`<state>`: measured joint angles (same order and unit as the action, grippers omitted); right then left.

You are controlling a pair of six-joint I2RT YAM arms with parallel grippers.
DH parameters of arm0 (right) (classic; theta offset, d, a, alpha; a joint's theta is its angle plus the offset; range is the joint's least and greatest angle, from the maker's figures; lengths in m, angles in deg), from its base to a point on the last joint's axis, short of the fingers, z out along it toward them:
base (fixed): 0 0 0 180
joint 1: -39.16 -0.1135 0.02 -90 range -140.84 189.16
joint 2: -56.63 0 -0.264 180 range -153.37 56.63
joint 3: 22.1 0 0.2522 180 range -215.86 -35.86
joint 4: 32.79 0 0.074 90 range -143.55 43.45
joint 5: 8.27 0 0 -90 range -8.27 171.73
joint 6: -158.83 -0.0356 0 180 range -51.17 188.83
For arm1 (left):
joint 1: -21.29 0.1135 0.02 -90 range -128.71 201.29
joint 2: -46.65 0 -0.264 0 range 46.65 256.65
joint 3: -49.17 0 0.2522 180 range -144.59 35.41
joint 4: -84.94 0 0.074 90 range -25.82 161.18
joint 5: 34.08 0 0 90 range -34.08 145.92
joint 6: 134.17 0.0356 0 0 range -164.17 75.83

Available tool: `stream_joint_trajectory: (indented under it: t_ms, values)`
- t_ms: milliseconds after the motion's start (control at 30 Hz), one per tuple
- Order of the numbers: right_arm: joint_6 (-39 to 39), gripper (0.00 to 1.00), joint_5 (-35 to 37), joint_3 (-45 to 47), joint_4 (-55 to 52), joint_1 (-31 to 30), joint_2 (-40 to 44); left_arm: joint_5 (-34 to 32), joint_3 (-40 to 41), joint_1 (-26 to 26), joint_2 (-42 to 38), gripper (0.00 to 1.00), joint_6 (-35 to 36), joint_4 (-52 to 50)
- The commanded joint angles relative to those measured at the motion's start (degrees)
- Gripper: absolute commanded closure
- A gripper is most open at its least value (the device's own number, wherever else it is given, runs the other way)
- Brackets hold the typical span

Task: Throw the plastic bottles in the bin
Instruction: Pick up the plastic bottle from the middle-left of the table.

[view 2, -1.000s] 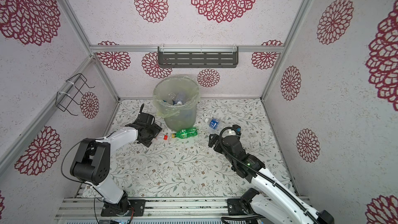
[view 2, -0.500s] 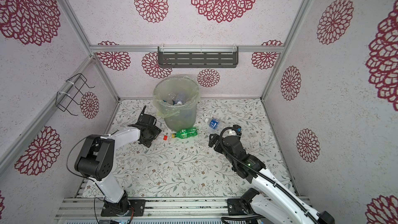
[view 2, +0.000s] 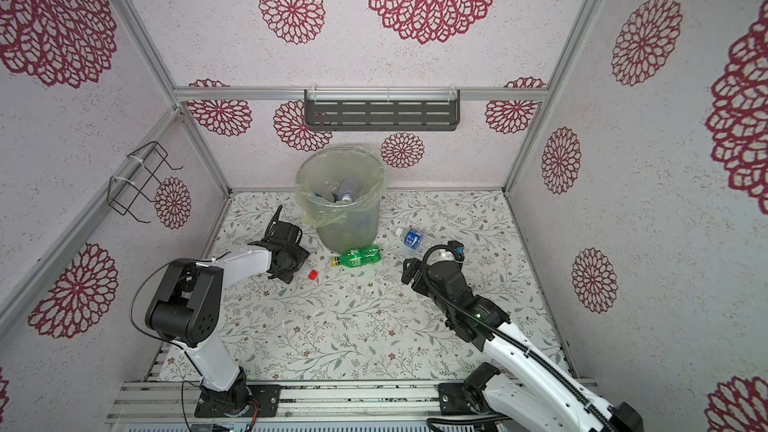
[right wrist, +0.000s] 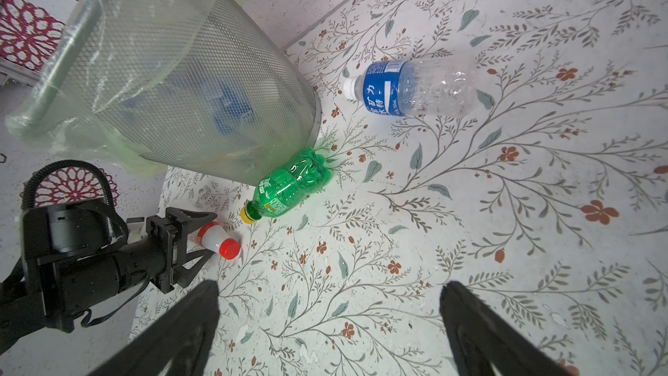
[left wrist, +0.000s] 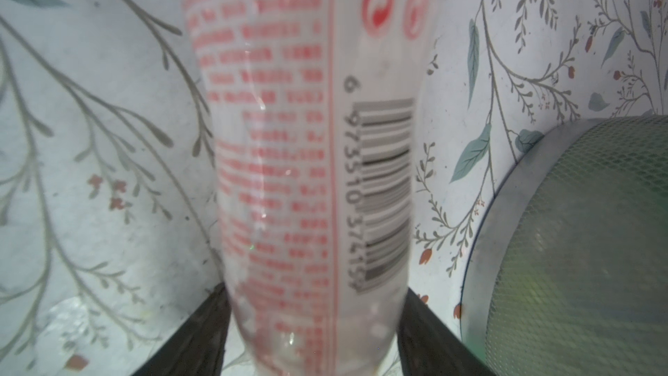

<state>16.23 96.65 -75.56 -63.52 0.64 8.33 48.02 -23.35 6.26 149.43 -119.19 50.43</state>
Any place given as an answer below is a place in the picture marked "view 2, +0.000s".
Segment clear bottle blue label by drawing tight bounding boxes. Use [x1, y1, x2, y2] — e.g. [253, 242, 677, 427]
[395, 227, 428, 252]

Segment green bottle yellow cap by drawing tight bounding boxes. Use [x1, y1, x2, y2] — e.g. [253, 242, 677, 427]
[331, 245, 381, 268]

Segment clear crushed water bottle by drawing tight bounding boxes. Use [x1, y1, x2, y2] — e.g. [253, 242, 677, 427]
[335, 177, 360, 203]

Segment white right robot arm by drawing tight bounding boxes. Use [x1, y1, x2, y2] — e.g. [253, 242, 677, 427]
[401, 258, 644, 431]

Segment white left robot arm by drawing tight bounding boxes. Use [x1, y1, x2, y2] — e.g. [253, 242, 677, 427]
[145, 206, 309, 417]

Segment grey bin with liner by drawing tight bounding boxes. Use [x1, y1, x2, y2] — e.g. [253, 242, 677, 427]
[295, 145, 385, 254]

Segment grey slotted wall shelf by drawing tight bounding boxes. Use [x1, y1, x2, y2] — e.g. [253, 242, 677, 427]
[304, 89, 461, 132]

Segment black wire wall rack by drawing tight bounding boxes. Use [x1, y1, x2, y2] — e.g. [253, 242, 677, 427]
[106, 140, 182, 224]

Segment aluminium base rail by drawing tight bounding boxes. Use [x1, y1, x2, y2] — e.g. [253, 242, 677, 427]
[101, 380, 482, 431]

